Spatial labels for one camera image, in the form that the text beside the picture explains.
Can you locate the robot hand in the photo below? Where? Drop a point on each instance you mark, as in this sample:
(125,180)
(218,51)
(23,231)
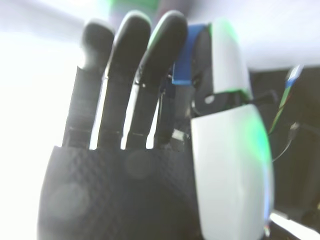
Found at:
(112,195)

